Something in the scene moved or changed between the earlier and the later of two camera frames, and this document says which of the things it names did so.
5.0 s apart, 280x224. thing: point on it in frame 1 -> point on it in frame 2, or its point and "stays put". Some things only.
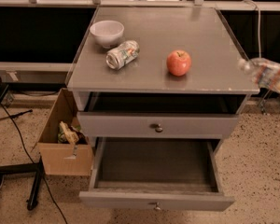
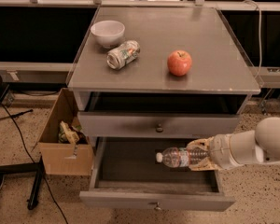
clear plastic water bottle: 266,73 -> 196,156
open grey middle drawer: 157,174 stays put
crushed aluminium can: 120,56 stays put
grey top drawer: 136,125 stays put
